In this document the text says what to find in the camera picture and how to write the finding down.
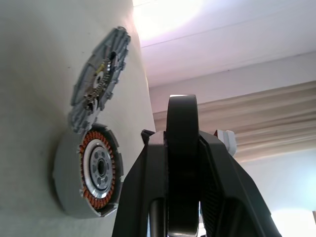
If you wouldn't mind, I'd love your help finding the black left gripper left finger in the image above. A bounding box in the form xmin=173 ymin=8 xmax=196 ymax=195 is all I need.
xmin=112 ymin=129 xmax=169 ymax=237

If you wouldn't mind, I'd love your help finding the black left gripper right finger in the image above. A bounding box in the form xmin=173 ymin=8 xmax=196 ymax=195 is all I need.
xmin=197 ymin=130 xmax=282 ymax=237

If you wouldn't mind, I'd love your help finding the beige curtain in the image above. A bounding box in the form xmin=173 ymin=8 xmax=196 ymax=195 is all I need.
xmin=152 ymin=80 xmax=316 ymax=162

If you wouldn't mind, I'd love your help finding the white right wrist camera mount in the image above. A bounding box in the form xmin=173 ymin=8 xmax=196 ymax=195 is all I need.
xmin=215 ymin=129 xmax=238 ymax=157

